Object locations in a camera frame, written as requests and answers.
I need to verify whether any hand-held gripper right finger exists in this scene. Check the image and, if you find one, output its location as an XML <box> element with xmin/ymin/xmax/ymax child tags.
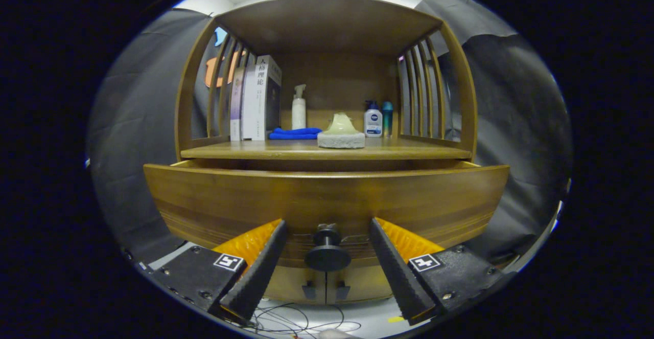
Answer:
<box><xmin>369</xmin><ymin>217</ymin><xmax>506</xmax><ymax>326</ymax></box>

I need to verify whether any blue folded cloth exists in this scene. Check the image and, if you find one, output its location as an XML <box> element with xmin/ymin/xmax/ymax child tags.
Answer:
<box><xmin>269</xmin><ymin>127</ymin><xmax>322</xmax><ymax>140</ymax></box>

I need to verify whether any white pump bottle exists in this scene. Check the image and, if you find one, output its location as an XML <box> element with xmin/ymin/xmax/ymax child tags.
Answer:
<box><xmin>291</xmin><ymin>84</ymin><xmax>307</xmax><ymax>130</ymax></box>

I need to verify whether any thin purple book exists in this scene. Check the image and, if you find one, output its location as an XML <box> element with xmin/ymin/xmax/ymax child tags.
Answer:
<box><xmin>229</xmin><ymin>68</ymin><xmax>245</xmax><ymax>142</ymax></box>

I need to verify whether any thin white book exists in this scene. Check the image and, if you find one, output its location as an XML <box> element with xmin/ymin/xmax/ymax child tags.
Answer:
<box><xmin>241</xmin><ymin>65</ymin><xmax>258</xmax><ymax>141</ymax></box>

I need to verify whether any wooden drawer with black knob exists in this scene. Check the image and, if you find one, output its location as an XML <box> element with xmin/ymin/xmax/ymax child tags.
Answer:
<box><xmin>143</xmin><ymin>159</ymin><xmax>510</xmax><ymax>272</ymax></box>

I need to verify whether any wooden cabinet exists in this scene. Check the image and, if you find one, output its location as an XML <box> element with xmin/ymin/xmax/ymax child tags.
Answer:
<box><xmin>174</xmin><ymin>0</ymin><xmax>478</xmax><ymax>305</ymax></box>

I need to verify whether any teal bottle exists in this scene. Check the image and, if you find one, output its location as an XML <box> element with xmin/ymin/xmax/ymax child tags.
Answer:
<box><xmin>382</xmin><ymin>101</ymin><xmax>394</xmax><ymax>138</ymax></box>

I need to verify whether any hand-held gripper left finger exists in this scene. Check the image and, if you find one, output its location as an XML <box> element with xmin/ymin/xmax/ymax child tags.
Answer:
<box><xmin>148</xmin><ymin>219</ymin><xmax>288</xmax><ymax>327</ymax></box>

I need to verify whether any wooden cabinet door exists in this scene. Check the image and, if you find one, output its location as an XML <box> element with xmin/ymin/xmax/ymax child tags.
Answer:
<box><xmin>325</xmin><ymin>265</ymin><xmax>396</xmax><ymax>304</ymax></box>
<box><xmin>266</xmin><ymin>265</ymin><xmax>328</xmax><ymax>304</ymax></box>

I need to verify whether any white lotion bottle blue cap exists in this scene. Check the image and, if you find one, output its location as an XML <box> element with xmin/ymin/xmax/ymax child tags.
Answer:
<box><xmin>364</xmin><ymin>101</ymin><xmax>383</xmax><ymax>138</ymax></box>

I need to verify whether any large white book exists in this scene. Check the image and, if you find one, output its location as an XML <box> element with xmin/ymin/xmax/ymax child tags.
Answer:
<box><xmin>254</xmin><ymin>55</ymin><xmax>283</xmax><ymax>141</ymax></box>

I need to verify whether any wooden countertop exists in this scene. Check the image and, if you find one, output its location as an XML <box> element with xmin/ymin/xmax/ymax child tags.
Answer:
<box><xmin>180</xmin><ymin>135</ymin><xmax>473</xmax><ymax>161</ymax></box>

